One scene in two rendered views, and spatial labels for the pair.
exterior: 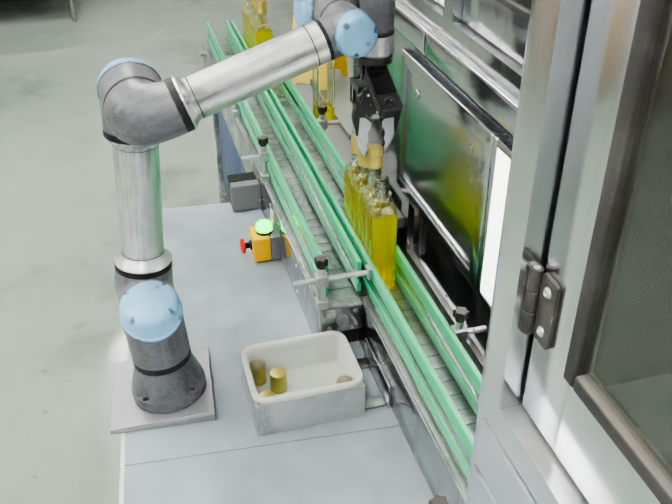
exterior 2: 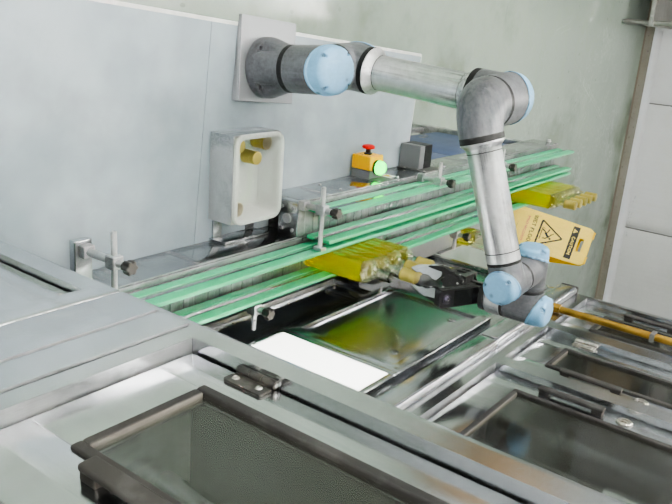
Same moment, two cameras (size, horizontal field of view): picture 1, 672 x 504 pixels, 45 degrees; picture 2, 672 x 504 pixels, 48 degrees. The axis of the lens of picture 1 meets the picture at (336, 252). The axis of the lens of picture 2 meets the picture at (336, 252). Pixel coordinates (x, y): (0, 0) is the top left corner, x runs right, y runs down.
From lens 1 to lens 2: 0.27 m
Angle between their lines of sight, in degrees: 5
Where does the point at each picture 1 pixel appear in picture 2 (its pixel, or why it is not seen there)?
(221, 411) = (237, 105)
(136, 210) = (411, 78)
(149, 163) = (445, 99)
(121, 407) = (258, 25)
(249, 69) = (494, 200)
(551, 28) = (413, 430)
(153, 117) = (475, 117)
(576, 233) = (289, 414)
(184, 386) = (263, 81)
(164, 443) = (222, 55)
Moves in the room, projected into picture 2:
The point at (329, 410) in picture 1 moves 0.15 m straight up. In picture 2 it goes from (218, 192) to (263, 205)
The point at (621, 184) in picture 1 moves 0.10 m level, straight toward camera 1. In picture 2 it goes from (309, 447) to (258, 423)
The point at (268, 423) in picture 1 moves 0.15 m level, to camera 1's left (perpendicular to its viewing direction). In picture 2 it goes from (218, 142) to (232, 81)
